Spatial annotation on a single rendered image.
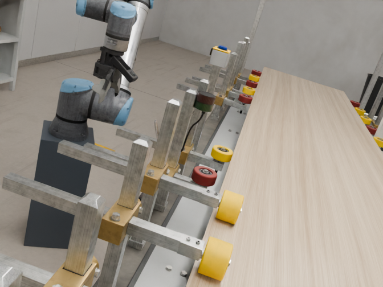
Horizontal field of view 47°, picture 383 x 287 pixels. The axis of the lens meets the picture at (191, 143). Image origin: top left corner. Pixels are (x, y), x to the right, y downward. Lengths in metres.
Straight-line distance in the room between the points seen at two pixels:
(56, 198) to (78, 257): 0.26
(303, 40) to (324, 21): 0.51
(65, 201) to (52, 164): 1.20
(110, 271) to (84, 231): 0.36
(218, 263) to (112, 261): 0.27
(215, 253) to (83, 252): 0.29
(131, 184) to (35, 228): 1.45
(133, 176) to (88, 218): 0.25
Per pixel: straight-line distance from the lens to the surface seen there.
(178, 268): 1.44
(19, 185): 1.03
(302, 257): 1.18
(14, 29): 4.47
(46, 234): 2.39
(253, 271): 1.04
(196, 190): 1.16
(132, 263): 1.27
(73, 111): 2.12
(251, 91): 2.83
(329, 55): 9.12
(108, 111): 2.09
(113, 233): 0.94
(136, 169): 0.94
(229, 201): 1.14
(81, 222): 0.73
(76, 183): 2.23
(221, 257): 0.92
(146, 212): 1.27
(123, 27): 1.65
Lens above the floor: 1.47
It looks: 20 degrees down
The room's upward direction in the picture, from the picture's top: 17 degrees clockwise
